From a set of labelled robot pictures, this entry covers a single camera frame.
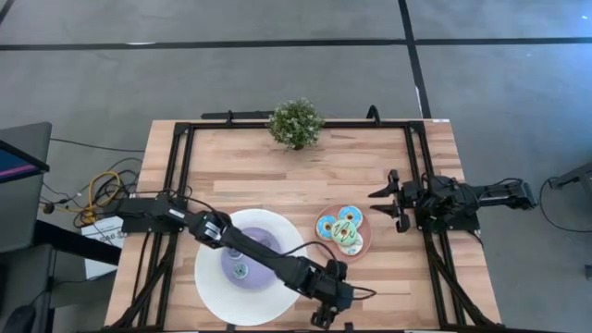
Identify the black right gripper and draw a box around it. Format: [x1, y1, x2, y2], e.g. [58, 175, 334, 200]
[368, 169, 427, 234]

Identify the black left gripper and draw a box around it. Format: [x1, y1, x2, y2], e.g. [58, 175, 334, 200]
[307, 260, 355, 331]

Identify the large blue frosted donut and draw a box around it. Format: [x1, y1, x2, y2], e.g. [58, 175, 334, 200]
[315, 214, 339, 241]
[337, 204, 364, 228]

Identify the large white donut blue drizzle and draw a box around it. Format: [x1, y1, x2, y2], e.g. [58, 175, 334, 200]
[337, 233, 364, 257]

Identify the pink round plate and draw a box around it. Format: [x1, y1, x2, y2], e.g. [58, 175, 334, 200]
[314, 203, 373, 264]

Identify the purple round plate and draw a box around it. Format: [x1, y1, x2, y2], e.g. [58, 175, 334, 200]
[220, 227, 283, 291]

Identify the large white plate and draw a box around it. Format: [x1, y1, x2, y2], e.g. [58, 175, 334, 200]
[193, 208, 310, 327]

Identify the artificial plant in black pot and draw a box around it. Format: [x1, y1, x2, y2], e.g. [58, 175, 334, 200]
[267, 96, 327, 152]

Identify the black bar behind table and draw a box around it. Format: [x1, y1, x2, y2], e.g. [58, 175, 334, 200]
[201, 109, 275, 120]

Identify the black stand leg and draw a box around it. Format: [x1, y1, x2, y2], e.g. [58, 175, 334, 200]
[549, 160, 592, 190]

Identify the white printed cardboard box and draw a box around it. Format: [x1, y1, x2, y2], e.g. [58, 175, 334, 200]
[80, 216, 125, 280]

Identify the grey computer monitor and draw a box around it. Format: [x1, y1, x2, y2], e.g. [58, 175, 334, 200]
[0, 121, 53, 254]

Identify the black aluminium table frame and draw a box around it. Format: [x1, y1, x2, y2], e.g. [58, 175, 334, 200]
[109, 118, 504, 333]

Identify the black looped floor cable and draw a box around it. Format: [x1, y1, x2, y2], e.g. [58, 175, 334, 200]
[537, 177, 592, 234]

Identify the yellow cable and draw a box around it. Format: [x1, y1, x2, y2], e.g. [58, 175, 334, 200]
[73, 170, 122, 227]

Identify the long black floor cable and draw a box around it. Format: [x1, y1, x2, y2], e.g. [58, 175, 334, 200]
[49, 137, 147, 154]

